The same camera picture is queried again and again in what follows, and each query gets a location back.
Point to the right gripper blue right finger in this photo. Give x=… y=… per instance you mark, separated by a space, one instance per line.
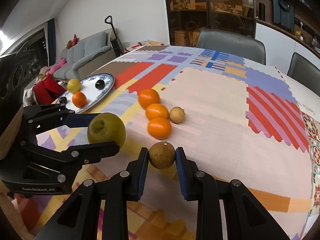
x=219 y=201

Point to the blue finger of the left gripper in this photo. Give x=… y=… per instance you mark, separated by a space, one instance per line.
x=78 y=120

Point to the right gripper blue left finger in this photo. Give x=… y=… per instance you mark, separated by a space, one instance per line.
x=78 y=216

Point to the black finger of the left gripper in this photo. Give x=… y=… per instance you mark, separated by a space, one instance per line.
x=73 y=157

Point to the large orange front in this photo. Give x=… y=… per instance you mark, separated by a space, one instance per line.
x=79 y=99

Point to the dark plum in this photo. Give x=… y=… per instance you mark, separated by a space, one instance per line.
x=100 y=84
x=63 y=100

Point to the green apple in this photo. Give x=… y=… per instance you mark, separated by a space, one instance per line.
x=106 y=127

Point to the yellow-green pear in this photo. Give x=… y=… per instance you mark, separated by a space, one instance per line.
x=73 y=85

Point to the orange mandarin back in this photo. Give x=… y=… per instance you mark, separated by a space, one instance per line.
x=147 y=97

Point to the orange mandarin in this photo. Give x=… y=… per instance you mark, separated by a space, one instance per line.
x=159 y=128
x=147 y=97
x=156 y=110

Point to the brown kiwi front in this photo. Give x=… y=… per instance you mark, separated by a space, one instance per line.
x=162 y=155

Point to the brown kiwi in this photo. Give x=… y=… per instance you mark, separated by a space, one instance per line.
x=162 y=155
x=177 y=115

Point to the orange mandarin front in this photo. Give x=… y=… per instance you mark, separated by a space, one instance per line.
x=159 y=128

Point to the brown kiwi back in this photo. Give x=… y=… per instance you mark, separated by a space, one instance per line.
x=177 y=115

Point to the blue white porcelain plate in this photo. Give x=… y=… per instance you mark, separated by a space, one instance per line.
x=92 y=94

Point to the red cloth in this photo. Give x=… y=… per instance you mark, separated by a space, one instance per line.
x=47 y=90

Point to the colourful patchwork tablecloth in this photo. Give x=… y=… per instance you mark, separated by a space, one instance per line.
x=243 y=121

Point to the pink plush toy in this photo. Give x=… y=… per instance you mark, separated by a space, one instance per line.
x=61 y=63

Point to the grey sofa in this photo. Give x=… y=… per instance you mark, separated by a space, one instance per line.
x=86 y=56

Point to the black upright vacuum cleaner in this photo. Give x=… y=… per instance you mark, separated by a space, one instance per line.
x=115 y=42

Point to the floral patterned mat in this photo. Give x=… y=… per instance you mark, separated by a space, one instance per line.
x=312 y=132

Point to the grey chair right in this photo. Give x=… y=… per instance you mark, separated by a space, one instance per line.
x=303 y=71

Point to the grey chair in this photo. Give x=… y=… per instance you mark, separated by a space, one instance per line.
x=232 y=43
x=303 y=71

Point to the grey chair left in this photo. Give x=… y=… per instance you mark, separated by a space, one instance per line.
x=232 y=43

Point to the dark glass cabinet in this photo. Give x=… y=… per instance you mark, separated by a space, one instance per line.
x=186 y=18

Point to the black wall coffee machine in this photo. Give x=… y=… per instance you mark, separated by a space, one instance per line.
x=284 y=14

